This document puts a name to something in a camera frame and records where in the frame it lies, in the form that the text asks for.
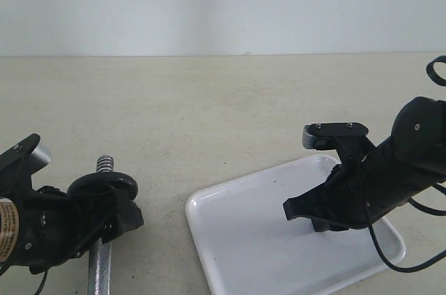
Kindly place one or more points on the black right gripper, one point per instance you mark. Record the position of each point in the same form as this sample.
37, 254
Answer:
356, 195

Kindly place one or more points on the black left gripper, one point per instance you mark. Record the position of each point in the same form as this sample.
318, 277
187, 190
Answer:
52, 229

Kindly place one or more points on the chrome threaded dumbbell bar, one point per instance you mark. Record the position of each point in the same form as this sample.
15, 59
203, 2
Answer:
99, 272

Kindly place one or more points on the black weight plate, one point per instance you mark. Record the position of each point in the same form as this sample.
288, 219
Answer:
99, 181

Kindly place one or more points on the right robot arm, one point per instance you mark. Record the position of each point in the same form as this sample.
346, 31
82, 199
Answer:
417, 138

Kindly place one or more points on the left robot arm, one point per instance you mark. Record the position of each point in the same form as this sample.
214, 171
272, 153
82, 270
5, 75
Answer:
9, 231

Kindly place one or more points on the white rectangular tray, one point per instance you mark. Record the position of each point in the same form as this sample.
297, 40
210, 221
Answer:
247, 246

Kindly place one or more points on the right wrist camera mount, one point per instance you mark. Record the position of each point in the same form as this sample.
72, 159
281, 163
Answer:
348, 139

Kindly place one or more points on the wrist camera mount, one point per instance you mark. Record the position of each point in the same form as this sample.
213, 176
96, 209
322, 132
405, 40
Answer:
21, 162
348, 139

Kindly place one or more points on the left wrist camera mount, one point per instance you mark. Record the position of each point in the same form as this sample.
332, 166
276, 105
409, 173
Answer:
21, 162

